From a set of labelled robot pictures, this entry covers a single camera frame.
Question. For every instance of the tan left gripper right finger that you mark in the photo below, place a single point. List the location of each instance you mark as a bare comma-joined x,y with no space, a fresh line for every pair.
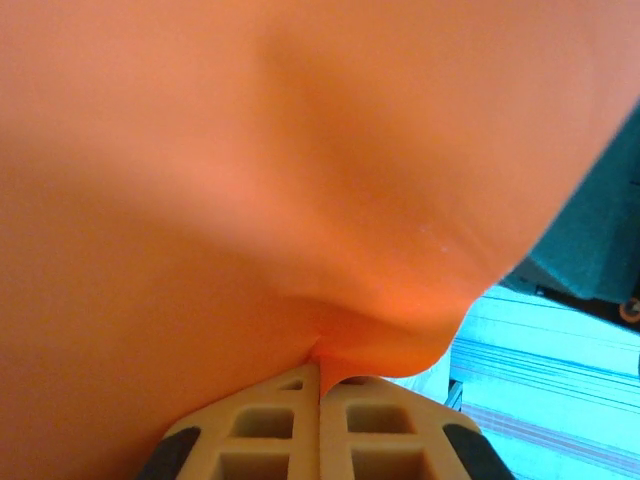
380,450

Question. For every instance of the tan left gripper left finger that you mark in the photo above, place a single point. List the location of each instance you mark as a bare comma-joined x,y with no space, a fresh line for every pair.
260,450

